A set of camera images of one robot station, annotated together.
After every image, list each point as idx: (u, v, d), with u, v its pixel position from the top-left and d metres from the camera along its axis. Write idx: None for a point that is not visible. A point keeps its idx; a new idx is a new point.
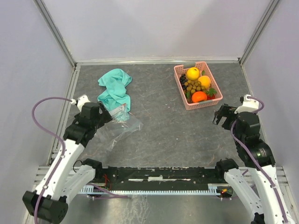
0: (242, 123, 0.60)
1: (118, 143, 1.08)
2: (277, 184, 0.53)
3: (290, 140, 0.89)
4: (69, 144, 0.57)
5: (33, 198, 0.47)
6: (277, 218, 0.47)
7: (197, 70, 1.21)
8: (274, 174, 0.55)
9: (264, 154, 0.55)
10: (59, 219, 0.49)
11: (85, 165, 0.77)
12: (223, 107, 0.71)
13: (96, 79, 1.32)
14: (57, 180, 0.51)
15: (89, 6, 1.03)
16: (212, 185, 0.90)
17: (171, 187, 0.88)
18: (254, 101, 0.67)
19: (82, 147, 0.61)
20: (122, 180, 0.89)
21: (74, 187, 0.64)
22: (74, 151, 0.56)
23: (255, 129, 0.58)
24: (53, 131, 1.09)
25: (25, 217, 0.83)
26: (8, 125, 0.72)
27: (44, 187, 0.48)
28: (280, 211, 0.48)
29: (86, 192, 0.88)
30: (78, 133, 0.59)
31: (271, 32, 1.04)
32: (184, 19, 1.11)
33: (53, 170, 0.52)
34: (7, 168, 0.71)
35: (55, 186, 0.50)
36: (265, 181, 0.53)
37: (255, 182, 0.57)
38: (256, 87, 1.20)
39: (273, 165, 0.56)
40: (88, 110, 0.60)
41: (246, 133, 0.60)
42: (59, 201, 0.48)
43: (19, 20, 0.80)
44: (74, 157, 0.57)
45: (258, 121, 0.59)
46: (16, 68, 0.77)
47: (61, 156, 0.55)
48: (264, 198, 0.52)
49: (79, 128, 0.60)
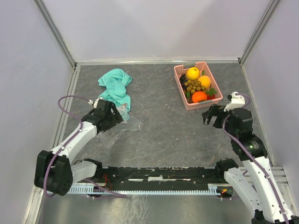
0: (236, 118, 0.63)
1: (119, 143, 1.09)
2: (271, 174, 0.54)
3: (291, 140, 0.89)
4: (86, 124, 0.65)
5: (47, 159, 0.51)
6: (274, 208, 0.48)
7: (197, 70, 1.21)
8: (267, 165, 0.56)
9: (256, 146, 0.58)
10: (63, 191, 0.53)
11: (88, 160, 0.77)
12: (212, 107, 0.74)
13: (96, 79, 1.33)
14: (73, 146, 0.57)
15: (89, 6, 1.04)
16: (212, 185, 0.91)
17: (171, 187, 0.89)
18: (240, 98, 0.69)
19: (96, 132, 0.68)
20: (122, 180, 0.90)
21: (78, 170, 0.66)
22: (90, 129, 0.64)
23: (248, 123, 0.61)
24: (52, 131, 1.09)
25: (25, 217, 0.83)
26: (8, 126, 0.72)
27: (61, 147, 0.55)
28: (276, 200, 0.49)
29: (86, 192, 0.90)
30: (93, 121, 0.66)
31: (271, 32, 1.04)
32: (184, 19, 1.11)
33: (71, 138, 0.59)
34: (7, 169, 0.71)
35: (70, 150, 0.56)
36: (259, 172, 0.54)
37: (249, 173, 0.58)
38: (256, 87, 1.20)
39: (265, 157, 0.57)
40: (103, 104, 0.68)
41: (239, 128, 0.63)
42: (68, 171, 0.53)
43: (19, 19, 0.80)
44: (89, 135, 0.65)
45: (250, 116, 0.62)
46: (16, 68, 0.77)
47: (79, 129, 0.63)
48: (259, 189, 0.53)
49: (94, 117, 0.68)
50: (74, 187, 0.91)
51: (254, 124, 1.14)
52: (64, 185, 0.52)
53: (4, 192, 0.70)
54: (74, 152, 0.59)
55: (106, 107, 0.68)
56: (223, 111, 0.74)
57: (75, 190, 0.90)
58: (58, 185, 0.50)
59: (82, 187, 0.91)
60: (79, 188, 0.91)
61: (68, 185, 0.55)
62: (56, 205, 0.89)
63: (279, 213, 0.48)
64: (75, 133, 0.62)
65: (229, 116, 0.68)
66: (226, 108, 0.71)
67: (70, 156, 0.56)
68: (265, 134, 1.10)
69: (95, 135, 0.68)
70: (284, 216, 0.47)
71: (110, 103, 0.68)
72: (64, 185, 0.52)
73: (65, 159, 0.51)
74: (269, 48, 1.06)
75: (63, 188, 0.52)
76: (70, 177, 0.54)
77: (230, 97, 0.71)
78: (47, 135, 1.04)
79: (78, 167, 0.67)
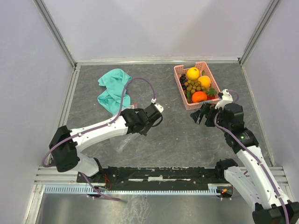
0: (228, 112, 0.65)
1: (120, 143, 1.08)
2: (263, 161, 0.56)
3: (290, 139, 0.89)
4: (120, 120, 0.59)
5: (64, 135, 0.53)
6: (269, 193, 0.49)
7: (197, 70, 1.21)
8: (259, 154, 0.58)
9: (247, 137, 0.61)
10: (62, 169, 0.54)
11: (96, 162, 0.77)
12: (205, 105, 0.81)
13: (96, 79, 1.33)
14: (89, 138, 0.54)
15: (88, 6, 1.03)
16: (212, 185, 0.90)
17: (171, 187, 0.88)
18: (227, 94, 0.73)
19: (125, 132, 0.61)
20: (122, 180, 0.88)
21: (84, 161, 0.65)
22: (119, 127, 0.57)
23: (239, 117, 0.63)
24: (52, 131, 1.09)
25: (25, 217, 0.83)
26: (8, 125, 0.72)
27: (78, 133, 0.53)
28: (270, 186, 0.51)
29: (86, 192, 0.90)
30: (132, 119, 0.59)
31: (271, 32, 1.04)
32: (184, 19, 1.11)
33: (94, 128, 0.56)
34: (7, 169, 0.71)
35: (84, 141, 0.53)
36: (252, 160, 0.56)
37: (243, 163, 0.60)
38: (257, 87, 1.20)
39: (256, 146, 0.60)
40: (151, 111, 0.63)
41: (231, 121, 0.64)
42: (74, 156, 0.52)
43: (19, 19, 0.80)
44: (115, 132, 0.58)
45: (241, 109, 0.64)
46: (16, 68, 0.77)
47: (108, 123, 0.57)
48: (255, 177, 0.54)
49: (135, 117, 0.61)
50: (74, 187, 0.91)
51: (253, 124, 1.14)
52: (64, 165, 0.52)
53: (4, 192, 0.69)
54: (90, 143, 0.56)
55: (153, 115, 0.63)
56: (213, 109, 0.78)
57: (75, 190, 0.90)
58: (59, 163, 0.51)
59: (82, 187, 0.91)
60: (79, 188, 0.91)
61: (69, 168, 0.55)
62: (56, 205, 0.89)
63: (275, 197, 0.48)
64: (103, 124, 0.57)
65: (220, 113, 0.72)
66: (217, 105, 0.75)
67: (82, 146, 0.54)
68: (265, 134, 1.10)
69: (122, 134, 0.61)
70: (280, 199, 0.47)
71: (158, 114, 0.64)
72: (64, 165, 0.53)
73: (73, 148, 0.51)
74: (269, 48, 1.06)
75: (62, 167, 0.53)
76: (75, 163, 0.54)
77: (220, 95, 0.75)
78: (47, 135, 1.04)
79: (87, 161, 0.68)
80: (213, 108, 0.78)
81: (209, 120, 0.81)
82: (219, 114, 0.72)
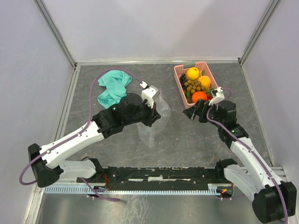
0: (222, 109, 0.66)
1: (120, 143, 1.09)
2: (253, 148, 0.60)
3: (291, 140, 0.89)
4: (91, 128, 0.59)
5: (35, 153, 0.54)
6: (262, 176, 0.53)
7: (197, 70, 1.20)
8: (250, 143, 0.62)
9: (238, 130, 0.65)
10: (44, 184, 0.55)
11: (90, 162, 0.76)
12: (200, 102, 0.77)
13: (96, 79, 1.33)
14: (60, 152, 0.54)
15: (88, 6, 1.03)
16: (212, 185, 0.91)
17: (171, 187, 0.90)
18: (220, 92, 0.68)
19: (103, 137, 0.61)
20: (123, 180, 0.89)
21: (73, 169, 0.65)
22: (91, 135, 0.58)
23: (232, 114, 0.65)
24: (52, 130, 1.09)
25: (25, 217, 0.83)
26: (8, 125, 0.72)
27: (46, 151, 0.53)
28: (262, 169, 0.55)
29: (86, 192, 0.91)
30: (107, 122, 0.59)
31: (271, 32, 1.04)
32: (184, 18, 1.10)
33: (64, 142, 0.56)
34: (7, 168, 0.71)
35: (55, 157, 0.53)
36: (243, 148, 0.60)
37: (237, 153, 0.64)
38: (257, 87, 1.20)
39: (247, 136, 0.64)
40: (123, 104, 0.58)
41: (225, 118, 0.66)
42: (49, 171, 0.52)
43: (19, 19, 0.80)
44: (89, 140, 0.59)
45: (234, 107, 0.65)
46: (16, 68, 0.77)
47: (78, 133, 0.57)
48: (248, 164, 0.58)
49: (108, 119, 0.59)
50: (74, 187, 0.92)
51: (253, 124, 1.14)
52: (44, 180, 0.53)
53: (4, 192, 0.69)
54: (65, 156, 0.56)
55: (125, 109, 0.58)
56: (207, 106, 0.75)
57: (75, 190, 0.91)
58: (37, 180, 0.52)
59: (82, 187, 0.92)
60: (78, 188, 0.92)
61: (53, 181, 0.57)
62: (56, 205, 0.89)
63: (268, 178, 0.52)
64: (73, 135, 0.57)
65: (212, 109, 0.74)
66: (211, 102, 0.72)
67: (55, 161, 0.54)
68: (265, 134, 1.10)
69: (99, 139, 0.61)
70: (272, 180, 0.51)
71: (132, 105, 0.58)
72: (45, 181, 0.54)
73: (44, 166, 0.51)
74: (269, 48, 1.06)
75: (44, 183, 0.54)
76: (56, 177, 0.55)
77: (214, 92, 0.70)
78: (47, 135, 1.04)
79: (78, 167, 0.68)
80: (206, 104, 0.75)
81: (202, 117, 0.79)
82: (212, 110, 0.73)
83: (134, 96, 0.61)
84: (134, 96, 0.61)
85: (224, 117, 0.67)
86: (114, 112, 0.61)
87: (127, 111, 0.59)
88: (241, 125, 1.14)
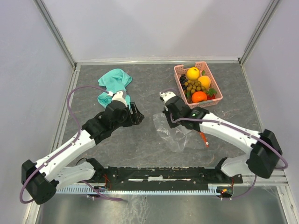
0: (169, 105, 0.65)
1: (119, 143, 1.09)
2: (219, 119, 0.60)
3: (290, 140, 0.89)
4: (83, 135, 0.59)
5: (31, 169, 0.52)
6: (243, 138, 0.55)
7: (197, 70, 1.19)
8: (214, 116, 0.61)
9: (196, 111, 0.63)
10: (41, 199, 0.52)
11: (88, 163, 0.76)
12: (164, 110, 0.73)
13: (96, 79, 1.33)
14: (57, 163, 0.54)
15: (88, 6, 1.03)
16: (212, 185, 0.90)
17: (171, 187, 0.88)
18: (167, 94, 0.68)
19: (94, 144, 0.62)
20: (122, 180, 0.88)
21: (69, 177, 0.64)
22: (84, 143, 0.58)
23: (180, 102, 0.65)
24: (51, 130, 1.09)
25: (25, 217, 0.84)
26: (8, 125, 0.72)
27: (44, 163, 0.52)
28: (239, 132, 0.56)
29: (86, 192, 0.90)
30: (96, 129, 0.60)
31: (271, 32, 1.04)
32: (184, 19, 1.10)
33: (59, 152, 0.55)
34: (7, 168, 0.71)
35: (53, 168, 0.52)
36: (212, 125, 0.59)
37: (210, 132, 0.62)
38: (257, 87, 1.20)
39: (208, 113, 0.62)
40: (110, 111, 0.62)
41: (177, 111, 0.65)
42: (49, 184, 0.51)
43: (19, 19, 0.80)
44: (82, 148, 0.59)
45: (175, 97, 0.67)
46: (16, 67, 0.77)
47: (72, 142, 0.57)
48: (224, 136, 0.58)
49: (98, 125, 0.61)
50: (74, 187, 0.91)
51: (254, 124, 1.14)
52: (42, 195, 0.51)
53: (4, 192, 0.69)
54: (61, 167, 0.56)
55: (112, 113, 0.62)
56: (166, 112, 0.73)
57: (75, 190, 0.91)
58: (36, 195, 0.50)
59: (82, 187, 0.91)
60: (79, 188, 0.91)
61: (51, 196, 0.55)
62: (56, 205, 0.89)
63: (248, 138, 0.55)
64: (67, 145, 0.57)
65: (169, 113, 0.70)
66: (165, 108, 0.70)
67: (52, 173, 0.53)
68: None
69: (91, 146, 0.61)
70: (252, 137, 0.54)
71: (117, 111, 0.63)
72: (43, 196, 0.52)
73: (44, 178, 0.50)
74: (269, 48, 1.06)
75: (42, 198, 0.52)
76: (54, 191, 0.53)
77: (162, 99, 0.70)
78: (47, 135, 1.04)
79: (74, 172, 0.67)
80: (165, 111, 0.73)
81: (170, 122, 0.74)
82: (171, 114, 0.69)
83: (117, 102, 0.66)
84: (117, 102, 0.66)
85: (176, 112, 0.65)
86: (102, 118, 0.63)
87: (114, 116, 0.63)
88: (241, 125, 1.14)
